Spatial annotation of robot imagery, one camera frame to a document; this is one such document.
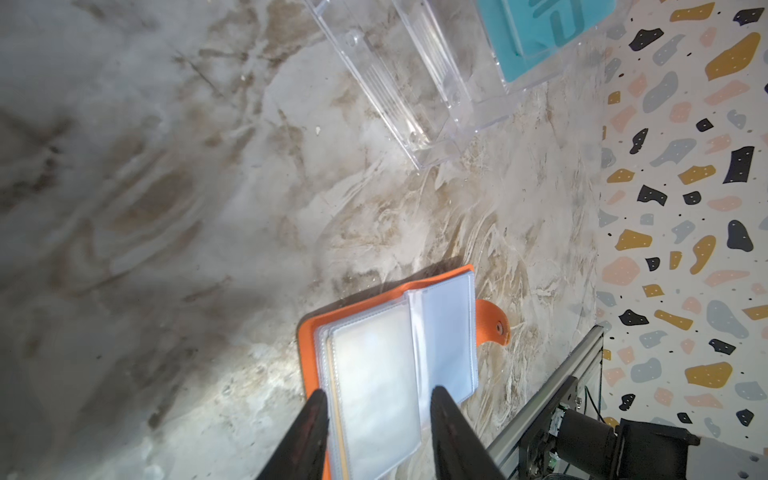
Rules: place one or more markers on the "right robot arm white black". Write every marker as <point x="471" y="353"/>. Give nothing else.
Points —
<point x="643" y="450"/>

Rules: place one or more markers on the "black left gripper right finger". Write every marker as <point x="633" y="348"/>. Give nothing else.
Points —
<point x="458" y="452"/>

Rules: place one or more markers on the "clear acrylic card stand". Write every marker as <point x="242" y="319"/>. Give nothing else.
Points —
<point x="429" y="71"/>

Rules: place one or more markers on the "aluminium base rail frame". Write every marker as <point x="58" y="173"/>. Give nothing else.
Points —
<point x="526" y="447"/>

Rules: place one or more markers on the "orange card holder wallet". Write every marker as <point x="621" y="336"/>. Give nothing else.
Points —
<point x="379" y="359"/>

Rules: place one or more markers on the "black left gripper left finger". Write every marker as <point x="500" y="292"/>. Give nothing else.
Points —
<point x="301" y="453"/>

